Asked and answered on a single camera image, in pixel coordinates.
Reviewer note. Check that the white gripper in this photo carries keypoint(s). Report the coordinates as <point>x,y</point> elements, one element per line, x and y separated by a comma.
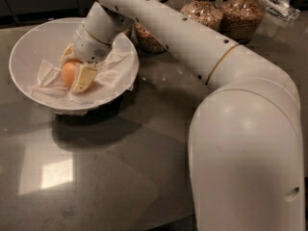
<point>91,48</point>

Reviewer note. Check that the orange fruit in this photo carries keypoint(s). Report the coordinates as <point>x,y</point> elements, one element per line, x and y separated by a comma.
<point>68,71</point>

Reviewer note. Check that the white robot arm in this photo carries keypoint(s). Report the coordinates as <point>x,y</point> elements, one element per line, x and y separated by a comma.
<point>245,141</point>

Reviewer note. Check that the white bowl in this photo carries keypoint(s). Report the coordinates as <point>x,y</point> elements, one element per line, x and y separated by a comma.
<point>46,41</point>

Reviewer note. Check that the white paper napkin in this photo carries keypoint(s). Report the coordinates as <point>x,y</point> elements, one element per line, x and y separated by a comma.
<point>116,74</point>

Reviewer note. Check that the glass jar pale cereal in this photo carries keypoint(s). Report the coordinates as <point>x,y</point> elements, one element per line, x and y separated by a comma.
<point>128,32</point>

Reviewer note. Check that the glass jar orange cereal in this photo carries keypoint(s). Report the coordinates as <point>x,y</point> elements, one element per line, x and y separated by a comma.
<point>146,41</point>

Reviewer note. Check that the glass jar beige grains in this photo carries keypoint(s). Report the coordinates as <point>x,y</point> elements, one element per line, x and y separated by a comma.
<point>205,12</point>

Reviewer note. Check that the glass jar brown grains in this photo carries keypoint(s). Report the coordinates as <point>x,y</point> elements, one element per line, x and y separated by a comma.
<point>241,18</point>

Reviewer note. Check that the clear plastic bag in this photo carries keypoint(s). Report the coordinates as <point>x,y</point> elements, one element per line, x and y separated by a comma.
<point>281,9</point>

